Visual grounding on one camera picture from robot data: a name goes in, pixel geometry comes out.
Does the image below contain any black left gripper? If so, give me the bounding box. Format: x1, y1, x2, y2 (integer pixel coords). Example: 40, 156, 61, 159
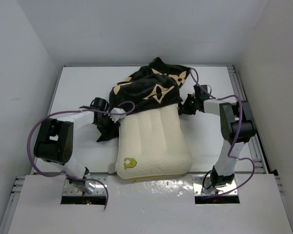
94, 112, 120, 137

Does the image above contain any black pillowcase with beige flowers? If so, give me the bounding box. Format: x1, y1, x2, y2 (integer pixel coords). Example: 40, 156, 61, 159
96, 57, 193, 143

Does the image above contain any cream pillow with yellow edge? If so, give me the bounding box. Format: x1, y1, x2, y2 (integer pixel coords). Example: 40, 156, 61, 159
115, 104, 192, 180

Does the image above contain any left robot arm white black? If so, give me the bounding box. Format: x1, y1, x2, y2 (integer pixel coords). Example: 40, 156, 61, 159
34, 97, 120, 180

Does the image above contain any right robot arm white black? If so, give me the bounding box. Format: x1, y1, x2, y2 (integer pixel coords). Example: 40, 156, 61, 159
178, 85, 257, 188

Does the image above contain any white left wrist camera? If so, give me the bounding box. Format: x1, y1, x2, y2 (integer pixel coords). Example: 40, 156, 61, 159
109, 108, 126, 123

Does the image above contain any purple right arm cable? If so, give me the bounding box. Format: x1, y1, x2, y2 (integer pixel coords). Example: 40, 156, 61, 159
189, 68, 256, 197

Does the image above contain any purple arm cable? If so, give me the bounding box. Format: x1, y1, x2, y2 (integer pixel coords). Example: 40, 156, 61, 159
189, 68, 256, 197
26, 101, 135, 210

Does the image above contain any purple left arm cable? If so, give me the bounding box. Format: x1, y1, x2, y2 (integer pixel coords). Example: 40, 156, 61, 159
26, 101, 135, 210

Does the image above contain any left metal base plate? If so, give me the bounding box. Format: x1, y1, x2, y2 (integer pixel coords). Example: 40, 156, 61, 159
63, 174, 107, 197

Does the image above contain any metal base plate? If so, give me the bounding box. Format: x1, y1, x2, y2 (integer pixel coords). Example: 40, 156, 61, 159
192, 174, 238, 197
63, 174, 107, 197

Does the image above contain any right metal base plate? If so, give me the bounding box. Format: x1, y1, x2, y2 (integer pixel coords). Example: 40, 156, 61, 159
192, 174, 238, 197

